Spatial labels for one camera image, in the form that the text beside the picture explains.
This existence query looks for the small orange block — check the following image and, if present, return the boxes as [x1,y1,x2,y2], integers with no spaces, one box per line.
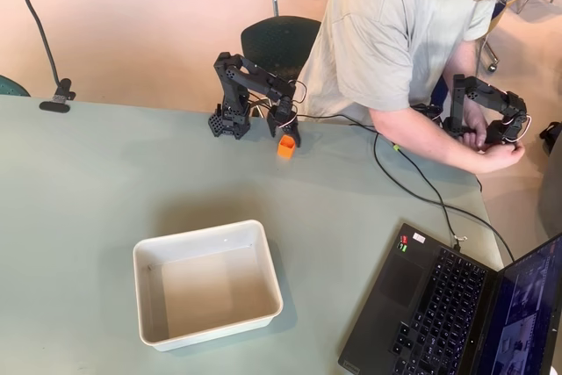
[276,134,298,160]

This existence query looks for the black leader robot arm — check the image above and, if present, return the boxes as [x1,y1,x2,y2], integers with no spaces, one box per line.
[412,73,533,148]

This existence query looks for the person's right forearm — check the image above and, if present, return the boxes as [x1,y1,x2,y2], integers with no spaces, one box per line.
[368,105,488,174]

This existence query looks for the white plastic tray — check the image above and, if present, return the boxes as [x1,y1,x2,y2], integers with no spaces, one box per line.
[132,219,285,353]

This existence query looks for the person's left hand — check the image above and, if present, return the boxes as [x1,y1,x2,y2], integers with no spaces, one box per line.
[460,126,497,150]

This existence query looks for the person's right hand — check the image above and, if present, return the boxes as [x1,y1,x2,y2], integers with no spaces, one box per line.
[480,145,527,174]

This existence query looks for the dark green perforated stool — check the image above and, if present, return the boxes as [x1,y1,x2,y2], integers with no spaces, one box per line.
[240,0,324,124]

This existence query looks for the person in grey-green t-shirt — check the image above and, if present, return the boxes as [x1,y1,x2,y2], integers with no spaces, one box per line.
[301,0,545,124]

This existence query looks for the black laptop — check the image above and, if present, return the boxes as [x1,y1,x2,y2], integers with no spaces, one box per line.
[337,221,562,375]

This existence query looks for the black gooseneck clamp holder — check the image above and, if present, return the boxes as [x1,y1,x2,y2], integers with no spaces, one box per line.
[18,0,76,114]

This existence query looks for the black bag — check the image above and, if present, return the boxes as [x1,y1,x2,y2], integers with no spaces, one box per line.
[538,121,562,156]

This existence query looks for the dark grey seat back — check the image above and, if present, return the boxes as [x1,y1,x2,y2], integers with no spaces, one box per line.
[537,140,562,240]

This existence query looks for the teal green chair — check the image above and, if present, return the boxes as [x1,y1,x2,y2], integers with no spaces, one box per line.
[0,75,32,98]

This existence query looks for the white red gripper servo wire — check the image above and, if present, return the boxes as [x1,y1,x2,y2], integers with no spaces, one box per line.
[280,80,308,128]

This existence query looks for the black usb cable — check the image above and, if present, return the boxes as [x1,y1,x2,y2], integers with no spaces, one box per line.
[249,100,462,247]

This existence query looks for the black cable with green band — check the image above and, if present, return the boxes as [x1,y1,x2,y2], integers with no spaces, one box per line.
[377,126,515,263]

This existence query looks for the chrome chair frame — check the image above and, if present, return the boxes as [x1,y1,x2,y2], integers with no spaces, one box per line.
[476,0,541,76]

